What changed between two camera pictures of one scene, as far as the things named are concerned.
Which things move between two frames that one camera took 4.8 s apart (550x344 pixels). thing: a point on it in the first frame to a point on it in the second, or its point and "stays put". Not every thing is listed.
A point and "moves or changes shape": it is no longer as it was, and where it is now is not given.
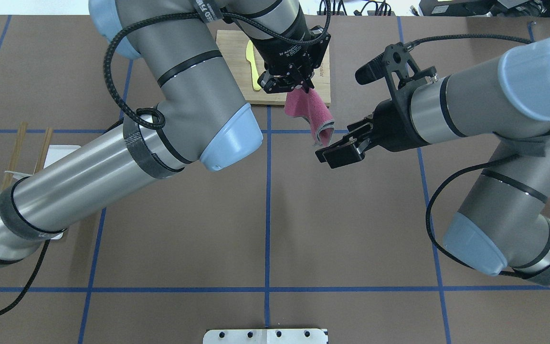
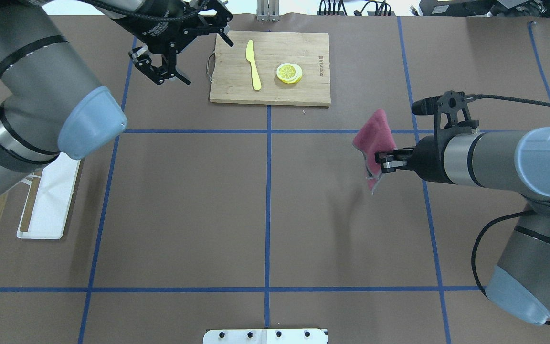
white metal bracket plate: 265,336 stays put
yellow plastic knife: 250,56 stays put
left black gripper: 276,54 to 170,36
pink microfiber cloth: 299,103 moves or changes shape
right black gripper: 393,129 to 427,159
